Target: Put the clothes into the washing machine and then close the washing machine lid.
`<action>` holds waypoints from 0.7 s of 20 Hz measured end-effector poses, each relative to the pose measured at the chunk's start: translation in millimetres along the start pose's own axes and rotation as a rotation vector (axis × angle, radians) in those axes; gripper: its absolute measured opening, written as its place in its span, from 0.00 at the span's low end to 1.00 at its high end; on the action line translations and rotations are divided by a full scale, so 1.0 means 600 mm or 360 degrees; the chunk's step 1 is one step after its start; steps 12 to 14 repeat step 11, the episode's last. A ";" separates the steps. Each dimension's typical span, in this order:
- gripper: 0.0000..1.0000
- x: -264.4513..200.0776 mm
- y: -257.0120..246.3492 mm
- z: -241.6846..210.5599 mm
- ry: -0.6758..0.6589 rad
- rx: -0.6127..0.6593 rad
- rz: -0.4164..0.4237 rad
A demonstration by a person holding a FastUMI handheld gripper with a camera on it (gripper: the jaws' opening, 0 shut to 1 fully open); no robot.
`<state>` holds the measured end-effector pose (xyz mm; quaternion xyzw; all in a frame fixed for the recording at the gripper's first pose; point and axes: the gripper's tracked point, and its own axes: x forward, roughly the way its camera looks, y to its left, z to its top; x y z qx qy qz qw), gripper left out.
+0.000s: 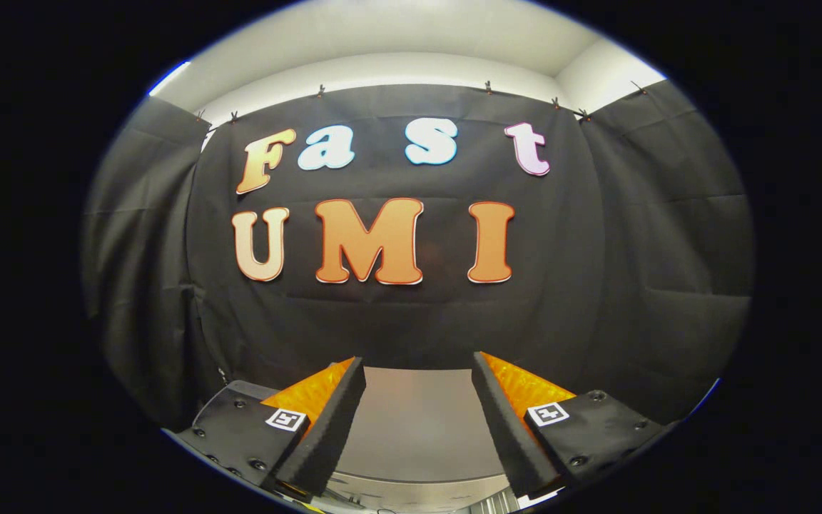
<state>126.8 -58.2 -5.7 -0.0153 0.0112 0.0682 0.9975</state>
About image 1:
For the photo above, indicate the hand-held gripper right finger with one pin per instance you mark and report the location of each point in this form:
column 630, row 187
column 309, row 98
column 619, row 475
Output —
column 507, row 428

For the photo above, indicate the black backdrop cloth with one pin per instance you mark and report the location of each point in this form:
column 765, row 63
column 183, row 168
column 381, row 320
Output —
column 596, row 285

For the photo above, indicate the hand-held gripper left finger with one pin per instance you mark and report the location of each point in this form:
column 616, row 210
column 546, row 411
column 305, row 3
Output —
column 332, row 428

